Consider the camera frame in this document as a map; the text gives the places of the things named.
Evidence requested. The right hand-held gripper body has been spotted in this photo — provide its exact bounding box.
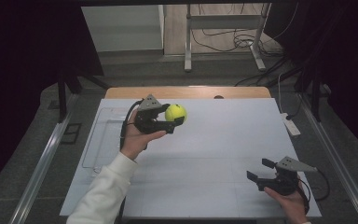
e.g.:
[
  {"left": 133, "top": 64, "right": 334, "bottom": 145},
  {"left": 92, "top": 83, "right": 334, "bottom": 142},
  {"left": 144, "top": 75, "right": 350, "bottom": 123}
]
[{"left": 256, "top": 156, "right": 319, "bottom": 196}]

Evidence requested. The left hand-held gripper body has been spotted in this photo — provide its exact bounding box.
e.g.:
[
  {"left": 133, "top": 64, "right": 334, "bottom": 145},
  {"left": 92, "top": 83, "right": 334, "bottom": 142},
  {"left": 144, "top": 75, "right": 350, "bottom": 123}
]
[{"left": 134, "top": 93, "right": 177, "bottom": 135}]

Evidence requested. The yellow tennis ball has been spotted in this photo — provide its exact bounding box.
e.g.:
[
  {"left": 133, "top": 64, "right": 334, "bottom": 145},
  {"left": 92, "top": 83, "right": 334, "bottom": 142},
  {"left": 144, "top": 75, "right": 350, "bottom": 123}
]
[{"left": 164, "top": 103, "right": 187, "bottom": 124}]

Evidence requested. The clear plastic container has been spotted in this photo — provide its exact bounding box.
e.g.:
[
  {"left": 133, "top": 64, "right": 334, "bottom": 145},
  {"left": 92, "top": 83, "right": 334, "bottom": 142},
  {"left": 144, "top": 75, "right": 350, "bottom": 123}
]
[{"left": 81, "top": 106, "right": 142, "bottom": 175}]

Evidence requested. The person's left hand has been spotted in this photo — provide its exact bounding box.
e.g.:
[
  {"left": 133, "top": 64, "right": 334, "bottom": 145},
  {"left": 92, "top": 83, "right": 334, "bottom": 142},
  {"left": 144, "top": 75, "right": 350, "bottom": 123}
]
[{"left": 119, "top": 108, "right": 168, "bottom": 161}]

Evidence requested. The person's right hand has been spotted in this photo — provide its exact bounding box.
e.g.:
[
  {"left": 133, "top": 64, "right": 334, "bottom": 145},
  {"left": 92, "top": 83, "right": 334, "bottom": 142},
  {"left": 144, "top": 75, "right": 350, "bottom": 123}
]
[{"left": 264, "top": 186, "right": 309, "bottom": 224}]

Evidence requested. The wooden table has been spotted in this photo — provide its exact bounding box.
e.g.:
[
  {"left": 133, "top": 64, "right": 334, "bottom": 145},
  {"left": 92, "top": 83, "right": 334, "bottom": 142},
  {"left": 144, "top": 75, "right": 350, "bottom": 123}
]
[{"left": 104, "top": 86, "right": 273, "bottom": 101}]

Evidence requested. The white table board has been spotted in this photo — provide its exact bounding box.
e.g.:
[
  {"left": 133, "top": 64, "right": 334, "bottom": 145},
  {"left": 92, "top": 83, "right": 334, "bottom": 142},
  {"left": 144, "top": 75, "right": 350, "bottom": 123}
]
[{"left": 59, "top": 97, "right": 323, "bottom": 218}]

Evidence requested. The white power strip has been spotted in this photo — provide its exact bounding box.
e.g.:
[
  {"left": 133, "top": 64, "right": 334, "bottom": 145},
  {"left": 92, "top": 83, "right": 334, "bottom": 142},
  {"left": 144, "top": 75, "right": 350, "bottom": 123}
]
[{"left": 281, "top": 112, "right": 302, "bottom": 137}]

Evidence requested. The black metal stand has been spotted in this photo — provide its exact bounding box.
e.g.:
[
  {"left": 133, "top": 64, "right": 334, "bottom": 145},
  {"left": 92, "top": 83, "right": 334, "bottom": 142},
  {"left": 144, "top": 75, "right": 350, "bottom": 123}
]
[
  {"left": 56, "top": 65, "right": 110, "bottom": 124},
  {"left": 293, "top": 60, "right": 324, "bottom": 123}
]

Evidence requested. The white cabinet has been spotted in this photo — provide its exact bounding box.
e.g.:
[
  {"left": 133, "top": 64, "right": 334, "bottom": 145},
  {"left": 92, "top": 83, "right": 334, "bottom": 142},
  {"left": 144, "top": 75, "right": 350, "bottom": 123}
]
[{"left": 81, "top": 4, "right": 166, "bottom": 53}]

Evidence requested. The dark curtain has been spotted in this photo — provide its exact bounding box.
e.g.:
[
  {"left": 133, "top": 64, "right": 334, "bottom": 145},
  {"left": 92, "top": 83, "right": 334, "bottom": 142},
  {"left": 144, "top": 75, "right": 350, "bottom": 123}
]
[
  {"left": 0, "top": 0, "right": 104, "bottom": 199},
  {"left": 265, "top": 0, "right": 358, "bottom": 154}
]

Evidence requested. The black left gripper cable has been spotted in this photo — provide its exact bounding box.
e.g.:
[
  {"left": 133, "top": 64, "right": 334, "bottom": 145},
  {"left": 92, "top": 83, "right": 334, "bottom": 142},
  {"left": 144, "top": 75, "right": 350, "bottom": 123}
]
[{"left": 118, "top": 98, "right": 145, "bottom": 151}]

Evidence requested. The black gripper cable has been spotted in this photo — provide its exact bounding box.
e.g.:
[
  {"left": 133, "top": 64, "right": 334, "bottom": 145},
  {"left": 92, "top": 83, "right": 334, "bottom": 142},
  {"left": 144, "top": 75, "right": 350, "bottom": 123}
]
[
  {"left": 296, "top": 169, "right": 331, "bottom": 215},
  {"left": 118, "top": 98, "right": 145, "bottom": 151}
]

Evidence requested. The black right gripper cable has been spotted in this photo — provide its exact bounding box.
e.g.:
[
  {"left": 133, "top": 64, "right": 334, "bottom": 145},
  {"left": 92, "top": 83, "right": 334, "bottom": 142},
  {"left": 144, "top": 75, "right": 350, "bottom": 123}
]
[{"left": 296, "top": 169, "right": 331, "bottom": 215}]

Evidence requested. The aluminium rail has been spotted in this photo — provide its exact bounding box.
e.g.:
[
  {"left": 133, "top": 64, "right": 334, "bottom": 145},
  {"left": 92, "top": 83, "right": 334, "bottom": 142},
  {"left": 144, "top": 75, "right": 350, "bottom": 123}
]
[
  {"left": 8, "top": 92, "right": 79, "bottom": 224},
  {"left": 297, "top": 92, "right": 358, "bottom": 224}
]

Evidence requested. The black plug cable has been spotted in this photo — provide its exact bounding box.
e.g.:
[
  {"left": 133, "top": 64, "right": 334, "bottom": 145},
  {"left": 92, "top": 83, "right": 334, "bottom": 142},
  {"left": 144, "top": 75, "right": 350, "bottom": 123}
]
[{"left": 286, "top": 92, "right": 303, "bottom": 121}]

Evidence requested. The white power strip cable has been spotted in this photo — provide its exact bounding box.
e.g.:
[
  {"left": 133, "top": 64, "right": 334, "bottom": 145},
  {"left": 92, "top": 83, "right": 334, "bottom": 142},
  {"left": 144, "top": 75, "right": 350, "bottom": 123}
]
[{"left": 276, "top": 73, "right": 285, "bottom": 115}]

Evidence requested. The white metal desk frame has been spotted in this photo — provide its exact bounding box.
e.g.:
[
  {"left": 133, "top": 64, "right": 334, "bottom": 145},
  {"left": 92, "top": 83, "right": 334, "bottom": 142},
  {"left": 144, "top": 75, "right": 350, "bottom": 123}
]
[{"left": 184, "top": 3, "right": 271, "bottom": 73}]

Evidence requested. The black floor frame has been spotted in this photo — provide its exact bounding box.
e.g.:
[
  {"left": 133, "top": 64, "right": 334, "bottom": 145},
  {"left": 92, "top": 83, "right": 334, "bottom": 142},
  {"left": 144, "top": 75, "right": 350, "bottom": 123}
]
[{"left": 60, "top": 122, "right": 83, "bottom": 146}]

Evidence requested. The tangle of black floor cables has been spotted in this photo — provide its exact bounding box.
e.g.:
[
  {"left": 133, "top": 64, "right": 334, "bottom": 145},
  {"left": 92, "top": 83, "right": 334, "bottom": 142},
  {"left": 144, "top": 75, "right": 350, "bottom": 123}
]
[{"left": 190, "top": 3, "right": 284, "bottom": 59}]

